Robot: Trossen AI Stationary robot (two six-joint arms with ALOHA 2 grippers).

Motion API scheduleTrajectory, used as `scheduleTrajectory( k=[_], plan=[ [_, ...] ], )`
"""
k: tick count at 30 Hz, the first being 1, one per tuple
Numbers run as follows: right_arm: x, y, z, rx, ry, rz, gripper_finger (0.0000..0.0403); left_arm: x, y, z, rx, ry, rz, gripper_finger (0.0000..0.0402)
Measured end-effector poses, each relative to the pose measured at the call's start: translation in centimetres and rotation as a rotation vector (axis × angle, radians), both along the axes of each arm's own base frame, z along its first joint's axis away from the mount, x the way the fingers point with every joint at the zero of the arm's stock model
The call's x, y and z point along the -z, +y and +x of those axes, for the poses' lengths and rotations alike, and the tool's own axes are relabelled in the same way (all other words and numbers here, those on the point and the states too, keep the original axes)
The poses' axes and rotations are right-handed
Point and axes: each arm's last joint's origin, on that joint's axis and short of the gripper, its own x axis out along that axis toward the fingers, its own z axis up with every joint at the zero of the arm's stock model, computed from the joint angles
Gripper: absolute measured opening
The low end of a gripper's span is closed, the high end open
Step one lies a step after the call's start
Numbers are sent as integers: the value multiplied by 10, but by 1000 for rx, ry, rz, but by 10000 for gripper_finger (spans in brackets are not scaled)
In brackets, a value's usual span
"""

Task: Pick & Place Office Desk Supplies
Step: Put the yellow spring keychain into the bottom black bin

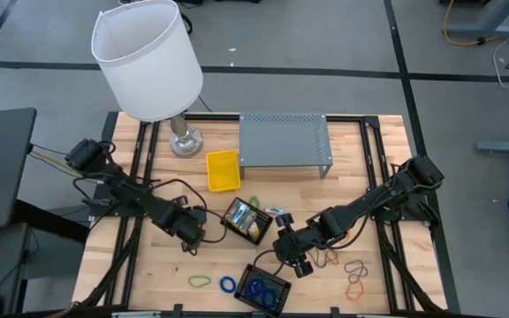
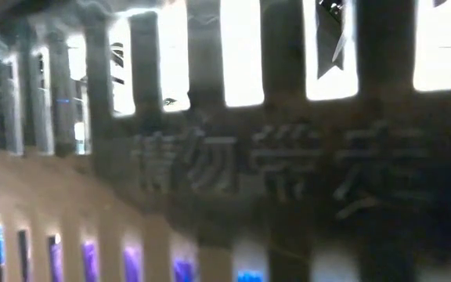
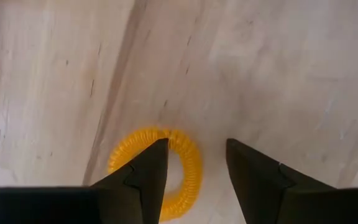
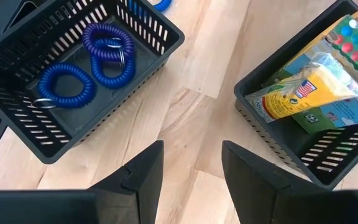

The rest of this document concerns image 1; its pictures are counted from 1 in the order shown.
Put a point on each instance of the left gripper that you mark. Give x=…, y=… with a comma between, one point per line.
x=186, y=223

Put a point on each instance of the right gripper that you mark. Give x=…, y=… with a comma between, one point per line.
x=296, y=243

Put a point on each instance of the dark rubber band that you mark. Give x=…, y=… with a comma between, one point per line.
x=321, y=264
x=347, y=267

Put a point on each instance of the green rubber band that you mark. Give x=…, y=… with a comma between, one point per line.
x=191, y=281

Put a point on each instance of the black plastic slotted basket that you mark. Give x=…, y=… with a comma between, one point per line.
x=263, y=216
x=241, y=293

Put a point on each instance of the yellow packet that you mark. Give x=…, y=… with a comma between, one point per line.
x=254, y=230

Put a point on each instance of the orange rubber band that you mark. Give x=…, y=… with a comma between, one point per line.
x=336, y=258
x=348, y=291

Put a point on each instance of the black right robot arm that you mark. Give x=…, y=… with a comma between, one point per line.
x=369, y=199

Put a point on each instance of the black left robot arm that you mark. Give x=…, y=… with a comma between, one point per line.
x=131, y=194

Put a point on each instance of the black side desk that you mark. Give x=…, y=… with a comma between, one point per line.
x=2, y=154

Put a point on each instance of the grey desk foot bar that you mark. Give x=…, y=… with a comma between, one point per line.
x=502, y=147

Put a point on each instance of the grey desk base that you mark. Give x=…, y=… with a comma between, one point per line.
x=466, y=30

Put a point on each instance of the yellow plastic slotted basket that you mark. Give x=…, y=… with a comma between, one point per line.
x=222, y=172

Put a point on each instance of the grey perforated metal shelf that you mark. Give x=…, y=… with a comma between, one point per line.
x=281, y=141

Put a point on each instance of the table lamp with white shade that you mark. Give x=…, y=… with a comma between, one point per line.
x=148, y=62

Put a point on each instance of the black aluminium table frame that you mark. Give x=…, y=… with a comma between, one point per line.
x=214, y=116

